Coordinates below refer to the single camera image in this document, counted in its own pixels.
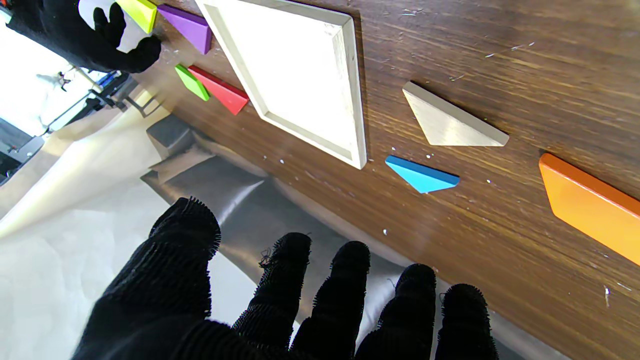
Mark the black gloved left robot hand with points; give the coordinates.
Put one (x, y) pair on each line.
(165, 300)

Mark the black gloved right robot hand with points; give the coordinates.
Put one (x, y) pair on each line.
(55, 25)

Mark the large yellow tangram triangle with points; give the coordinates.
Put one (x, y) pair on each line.
(140, 11)

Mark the large red tangram triangle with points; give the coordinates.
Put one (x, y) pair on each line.
(222, 92)

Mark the small blue tangram triangle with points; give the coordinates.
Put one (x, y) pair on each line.
(420, 177)

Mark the purple tangram triangle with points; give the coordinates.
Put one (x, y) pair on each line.
(190, 27)

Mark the green tangram square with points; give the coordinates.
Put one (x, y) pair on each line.
(192, 82)

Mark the square wooden tangram tray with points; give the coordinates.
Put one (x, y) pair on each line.
(295, 70)

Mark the natural wood tangram triangle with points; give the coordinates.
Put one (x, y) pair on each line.
(450, 125)

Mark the orange tangram parallelogram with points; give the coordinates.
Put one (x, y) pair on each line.
(590, 205)

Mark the brown sofa cushion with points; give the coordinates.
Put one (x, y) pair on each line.
(182, 165)

